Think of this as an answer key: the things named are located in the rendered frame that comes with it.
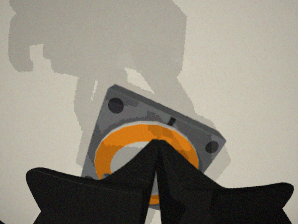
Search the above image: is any grey square base plate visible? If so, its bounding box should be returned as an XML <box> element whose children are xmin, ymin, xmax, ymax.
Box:
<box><xmin>81</xmin><ymin>84</ymin><xmax>226</xmax><ymax>180</ymax></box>

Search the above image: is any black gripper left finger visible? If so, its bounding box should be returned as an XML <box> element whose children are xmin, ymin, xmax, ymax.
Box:
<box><xmin>25</xmin><ymin>139</ymin><xmax>160</xmax><ymax>224</ymax></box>

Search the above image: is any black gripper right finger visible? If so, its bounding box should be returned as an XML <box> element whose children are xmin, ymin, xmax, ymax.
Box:
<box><xmin>157</xmin><ymin>139</ymin><xmax>294</xmax><ymax>224</ymax></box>

